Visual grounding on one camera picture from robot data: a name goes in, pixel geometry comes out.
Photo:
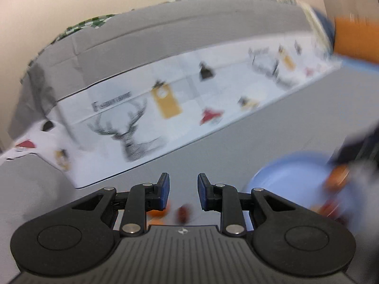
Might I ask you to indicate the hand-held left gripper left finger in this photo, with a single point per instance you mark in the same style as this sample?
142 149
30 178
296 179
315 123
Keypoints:
164 190

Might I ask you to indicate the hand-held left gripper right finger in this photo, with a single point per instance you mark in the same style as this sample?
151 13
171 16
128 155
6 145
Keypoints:
202 190

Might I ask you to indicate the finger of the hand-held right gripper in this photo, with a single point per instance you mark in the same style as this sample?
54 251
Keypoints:
345 151

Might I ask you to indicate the orange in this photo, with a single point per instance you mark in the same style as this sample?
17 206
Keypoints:
337 178
157 213

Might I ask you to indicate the dark red apple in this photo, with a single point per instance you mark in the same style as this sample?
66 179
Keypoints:
183 213

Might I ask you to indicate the light blue plate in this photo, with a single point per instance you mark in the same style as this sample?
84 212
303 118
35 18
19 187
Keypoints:
290 177

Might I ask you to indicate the grey bed sheet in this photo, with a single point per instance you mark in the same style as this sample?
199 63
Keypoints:
266 130

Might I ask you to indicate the orange and blue pillow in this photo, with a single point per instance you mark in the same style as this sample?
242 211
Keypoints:
355 35

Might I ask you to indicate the deer print duvet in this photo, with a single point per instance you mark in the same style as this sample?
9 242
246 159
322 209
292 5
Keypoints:
183 77

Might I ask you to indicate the pale patterned pillow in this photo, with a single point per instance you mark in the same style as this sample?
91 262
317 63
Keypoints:
318 32

